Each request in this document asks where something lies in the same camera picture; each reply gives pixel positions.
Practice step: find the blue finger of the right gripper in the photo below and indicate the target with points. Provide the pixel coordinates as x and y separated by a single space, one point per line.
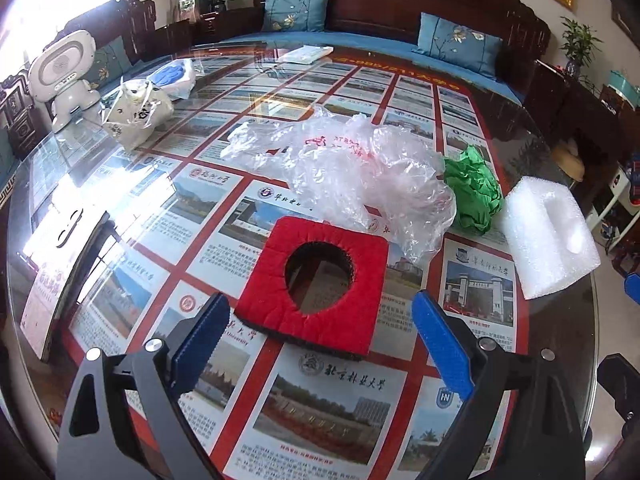
632 287

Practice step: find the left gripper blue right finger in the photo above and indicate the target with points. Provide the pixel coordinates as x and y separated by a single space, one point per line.
448 355

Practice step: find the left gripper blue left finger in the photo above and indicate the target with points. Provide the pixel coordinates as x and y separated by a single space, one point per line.
192 342

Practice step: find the white foam packing block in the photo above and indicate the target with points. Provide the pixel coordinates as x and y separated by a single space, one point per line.
548 237

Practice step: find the red square foam insert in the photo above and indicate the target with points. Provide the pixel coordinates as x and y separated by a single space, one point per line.
318 286

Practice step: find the green paper ball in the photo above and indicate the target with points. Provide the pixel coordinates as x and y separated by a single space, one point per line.
478 194

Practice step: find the clear plastic bag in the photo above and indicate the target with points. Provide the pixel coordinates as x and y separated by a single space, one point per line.
343 168

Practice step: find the white toy storage shelf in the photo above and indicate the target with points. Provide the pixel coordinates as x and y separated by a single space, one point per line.
612 215

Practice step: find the dark wooden side cabinet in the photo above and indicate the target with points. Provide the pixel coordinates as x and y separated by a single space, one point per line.
563 109

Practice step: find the white printed plastic bag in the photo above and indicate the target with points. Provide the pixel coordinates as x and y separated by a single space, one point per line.
134 112

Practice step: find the potted plant right side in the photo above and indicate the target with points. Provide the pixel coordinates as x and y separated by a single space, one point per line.
579 42

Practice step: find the bag with blue contents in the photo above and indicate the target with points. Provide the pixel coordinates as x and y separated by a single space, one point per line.
176 78

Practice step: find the dark wooden armchair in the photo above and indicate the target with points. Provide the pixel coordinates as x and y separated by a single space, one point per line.
22 118

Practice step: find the teal cushion on armchair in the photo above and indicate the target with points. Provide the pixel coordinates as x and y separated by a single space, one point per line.
110 63

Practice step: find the white toy robot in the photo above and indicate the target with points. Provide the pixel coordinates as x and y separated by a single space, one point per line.
57 76

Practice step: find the blue embroidered cushion right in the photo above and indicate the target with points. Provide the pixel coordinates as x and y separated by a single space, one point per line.
458 44

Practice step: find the blue embroidered cushion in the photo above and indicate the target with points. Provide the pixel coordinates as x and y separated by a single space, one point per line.
458 44
294 15

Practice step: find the dark wooden carved sofa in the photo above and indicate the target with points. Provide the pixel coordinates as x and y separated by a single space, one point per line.
524 36

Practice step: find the blue embroidered cushion left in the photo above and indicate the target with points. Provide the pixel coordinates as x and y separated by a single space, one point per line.
294 15

